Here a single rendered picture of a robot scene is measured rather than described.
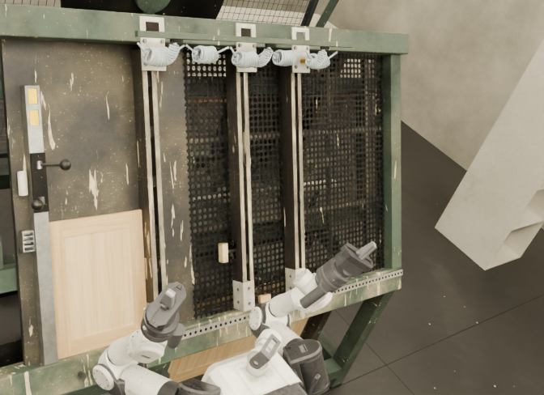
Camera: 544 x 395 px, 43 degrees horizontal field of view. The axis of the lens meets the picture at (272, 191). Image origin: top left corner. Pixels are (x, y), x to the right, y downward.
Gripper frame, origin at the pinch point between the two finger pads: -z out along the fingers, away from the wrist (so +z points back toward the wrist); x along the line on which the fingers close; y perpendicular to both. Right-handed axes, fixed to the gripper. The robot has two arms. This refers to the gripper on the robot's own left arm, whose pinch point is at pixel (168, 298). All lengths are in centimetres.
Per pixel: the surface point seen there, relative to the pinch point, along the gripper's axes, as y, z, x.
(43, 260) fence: -51, 71, 18
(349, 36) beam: -15, 57, 183
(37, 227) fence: -58, 64, 23
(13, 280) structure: -56, 79, 9
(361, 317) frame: 69, 176, 134
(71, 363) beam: -25, 96, 2
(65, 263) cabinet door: -46, 77, 24
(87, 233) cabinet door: -47, 74, 36
